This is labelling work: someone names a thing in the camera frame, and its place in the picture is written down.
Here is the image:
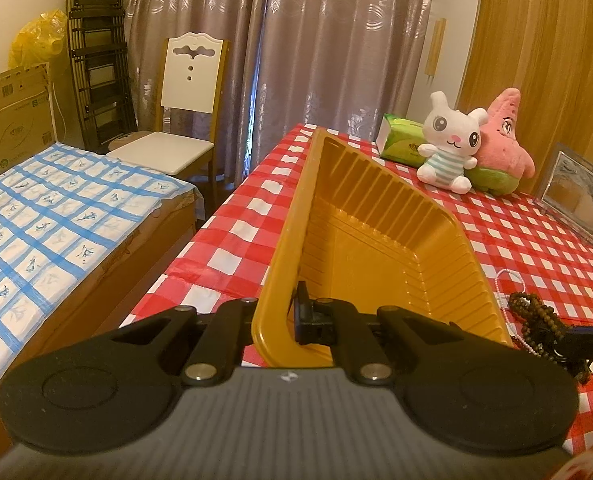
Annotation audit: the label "blue checked bed sheet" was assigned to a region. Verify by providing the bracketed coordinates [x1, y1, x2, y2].
[0, 142, 200, 411]

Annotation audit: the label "white pearl necklace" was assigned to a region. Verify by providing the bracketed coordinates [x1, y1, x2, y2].
[494, 269, 542, 356]

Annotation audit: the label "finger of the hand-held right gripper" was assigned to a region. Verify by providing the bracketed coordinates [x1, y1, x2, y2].
[544, 326, 593, 368]

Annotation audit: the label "yellow plastic bag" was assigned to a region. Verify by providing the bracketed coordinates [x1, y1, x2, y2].
[9, 8, 70, 70]

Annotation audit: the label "brown wooden bead bracelet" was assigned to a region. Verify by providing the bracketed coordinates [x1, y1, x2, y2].
[508, 291, 593, 386]

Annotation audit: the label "grey patterned curtain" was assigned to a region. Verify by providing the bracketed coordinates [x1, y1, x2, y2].
[121, 0, 440, 186]

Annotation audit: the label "yellow plastic tray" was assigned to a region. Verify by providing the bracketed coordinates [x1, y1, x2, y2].
[250, 127, 516, 368]

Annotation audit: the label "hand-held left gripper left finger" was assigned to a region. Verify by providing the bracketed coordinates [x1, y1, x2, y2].
[110, 297, 258, 387]

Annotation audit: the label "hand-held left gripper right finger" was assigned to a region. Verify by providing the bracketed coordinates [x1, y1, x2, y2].
[295, 281, 458, 387]

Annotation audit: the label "pink starfish plush toy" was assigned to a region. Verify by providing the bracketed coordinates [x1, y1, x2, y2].
[464, 87, 536, 195]

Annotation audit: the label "brown cardboard box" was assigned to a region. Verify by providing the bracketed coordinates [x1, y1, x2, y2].
[0, 63, 60, 176]

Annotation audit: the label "white cord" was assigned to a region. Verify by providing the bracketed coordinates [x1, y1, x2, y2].
[49, 62, 67, 143]

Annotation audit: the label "wooden wardrobe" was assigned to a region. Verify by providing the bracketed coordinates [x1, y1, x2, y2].
[457, 0, 593, 181]

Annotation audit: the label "silver picture frame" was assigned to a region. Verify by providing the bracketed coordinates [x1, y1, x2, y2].
[534, 142, 593, 243]

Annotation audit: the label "red checked tablecloth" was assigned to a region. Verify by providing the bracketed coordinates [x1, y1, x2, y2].
[119, 122, 593, 461]

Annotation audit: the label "green tissue pack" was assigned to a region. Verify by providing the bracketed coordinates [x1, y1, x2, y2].
[375, 112, 427, 163]

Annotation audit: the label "wooden wall hanging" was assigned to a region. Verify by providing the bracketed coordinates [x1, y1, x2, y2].
[424, 17, 447, 86]

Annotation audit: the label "wooden bed frame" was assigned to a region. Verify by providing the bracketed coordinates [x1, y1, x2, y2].
[0, 192, 200, 466]

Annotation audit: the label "white bunny plush toy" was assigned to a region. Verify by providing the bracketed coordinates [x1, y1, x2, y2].
[417, 91, 490, 193]

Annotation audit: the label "dark folded metal racks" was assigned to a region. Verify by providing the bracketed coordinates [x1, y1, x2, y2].
[65, 0, 137, 153]

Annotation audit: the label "white wooden chair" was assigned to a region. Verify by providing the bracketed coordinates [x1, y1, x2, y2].
[105, 31, 230, 196]

